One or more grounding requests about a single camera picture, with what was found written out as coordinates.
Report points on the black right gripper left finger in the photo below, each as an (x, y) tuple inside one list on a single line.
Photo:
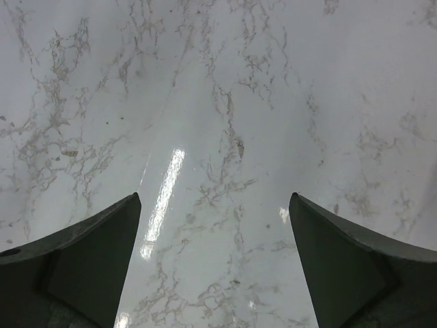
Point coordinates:
[(73, 277)]

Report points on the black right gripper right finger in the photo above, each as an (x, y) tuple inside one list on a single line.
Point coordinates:
[(360, 278)]

